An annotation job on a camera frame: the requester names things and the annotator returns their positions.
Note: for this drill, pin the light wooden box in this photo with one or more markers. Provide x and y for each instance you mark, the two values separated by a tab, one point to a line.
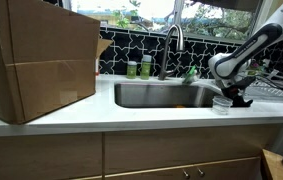
274	166

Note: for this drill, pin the green dish brush holder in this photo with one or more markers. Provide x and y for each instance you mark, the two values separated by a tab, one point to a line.
191	75

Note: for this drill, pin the round metal cabinet knob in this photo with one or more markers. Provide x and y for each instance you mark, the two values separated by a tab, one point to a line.
186	173
200	172

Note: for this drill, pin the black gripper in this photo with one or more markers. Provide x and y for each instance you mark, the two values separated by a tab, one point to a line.
236	86

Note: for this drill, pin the stainless steel sink basin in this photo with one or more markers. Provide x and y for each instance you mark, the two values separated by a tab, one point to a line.
154	95

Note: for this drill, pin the kitchen window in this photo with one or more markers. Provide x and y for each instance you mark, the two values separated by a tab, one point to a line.
154	13

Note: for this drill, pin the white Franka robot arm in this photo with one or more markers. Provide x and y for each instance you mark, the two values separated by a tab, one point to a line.
234	61

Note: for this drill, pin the short green soap bottle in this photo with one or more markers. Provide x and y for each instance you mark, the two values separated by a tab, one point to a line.
131	70

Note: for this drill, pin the wide wooden cabinet drawer front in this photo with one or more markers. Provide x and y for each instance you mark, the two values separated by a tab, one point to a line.
187	148

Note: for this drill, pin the small green pink plant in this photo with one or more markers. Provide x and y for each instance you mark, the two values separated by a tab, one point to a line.
255	68

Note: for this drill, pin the tall green soap bottle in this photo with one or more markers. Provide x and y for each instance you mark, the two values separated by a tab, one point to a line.
145	67

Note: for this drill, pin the clear plastic container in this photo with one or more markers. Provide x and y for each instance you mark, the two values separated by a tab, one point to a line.
221	105

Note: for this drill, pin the narrow wooden cabinet drawer front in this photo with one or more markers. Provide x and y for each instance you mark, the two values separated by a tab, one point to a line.
41	156

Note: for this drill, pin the large brown cardboard box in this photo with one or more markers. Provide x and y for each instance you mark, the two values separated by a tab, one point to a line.
47	53

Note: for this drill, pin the wooden cabinet door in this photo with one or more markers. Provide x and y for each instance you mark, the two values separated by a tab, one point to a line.
227	170

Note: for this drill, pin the curved steel kitchen faucet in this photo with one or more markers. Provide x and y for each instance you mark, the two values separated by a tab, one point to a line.
167	50

